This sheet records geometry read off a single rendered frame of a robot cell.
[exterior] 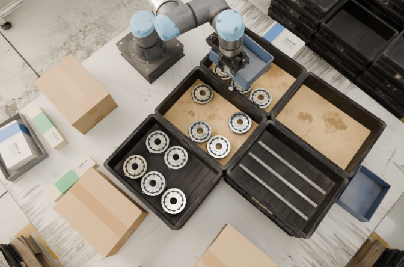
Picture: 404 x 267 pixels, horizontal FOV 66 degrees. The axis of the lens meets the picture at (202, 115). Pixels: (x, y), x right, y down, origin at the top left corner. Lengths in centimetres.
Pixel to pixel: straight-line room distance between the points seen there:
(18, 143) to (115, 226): 62
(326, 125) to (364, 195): 37
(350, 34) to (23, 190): 214
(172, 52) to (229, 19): 78
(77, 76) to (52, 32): 137
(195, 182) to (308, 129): 56
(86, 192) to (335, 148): 109
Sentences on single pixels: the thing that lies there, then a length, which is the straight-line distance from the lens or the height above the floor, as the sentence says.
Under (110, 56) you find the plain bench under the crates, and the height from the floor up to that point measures 70.
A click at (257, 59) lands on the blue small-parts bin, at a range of 130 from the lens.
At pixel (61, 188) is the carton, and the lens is 157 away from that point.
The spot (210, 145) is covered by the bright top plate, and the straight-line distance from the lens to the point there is 137.
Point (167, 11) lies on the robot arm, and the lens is 93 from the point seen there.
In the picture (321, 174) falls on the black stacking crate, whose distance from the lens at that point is 146.
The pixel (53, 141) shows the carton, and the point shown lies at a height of 76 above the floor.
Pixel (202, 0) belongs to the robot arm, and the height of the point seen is 146.
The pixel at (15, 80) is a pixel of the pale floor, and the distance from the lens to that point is 284.
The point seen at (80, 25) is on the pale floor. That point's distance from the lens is 289.
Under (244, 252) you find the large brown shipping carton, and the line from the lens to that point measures 130.
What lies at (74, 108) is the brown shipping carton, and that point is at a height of 86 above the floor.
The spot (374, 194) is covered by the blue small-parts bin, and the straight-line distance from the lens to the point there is 168.
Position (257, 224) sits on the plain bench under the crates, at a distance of 150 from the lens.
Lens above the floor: 218
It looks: 70 degrees down
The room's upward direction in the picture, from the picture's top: 2 degrees counter-clockwise
